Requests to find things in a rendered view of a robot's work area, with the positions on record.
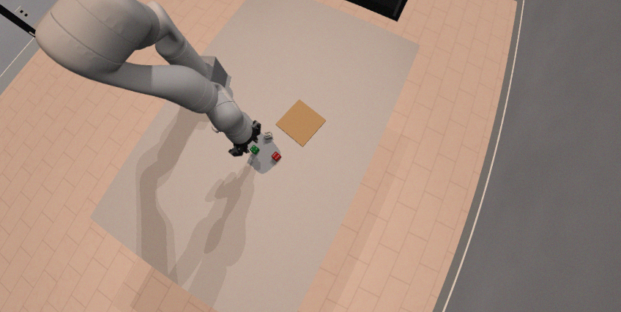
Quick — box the tan flat mat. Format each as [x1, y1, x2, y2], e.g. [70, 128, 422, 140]
[276, 99, 326, 146]

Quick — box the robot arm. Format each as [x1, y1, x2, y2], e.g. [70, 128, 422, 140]
[35, 0, 252, 144]

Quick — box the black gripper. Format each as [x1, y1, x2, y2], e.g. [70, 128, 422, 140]
[228, 120, 261, 157]

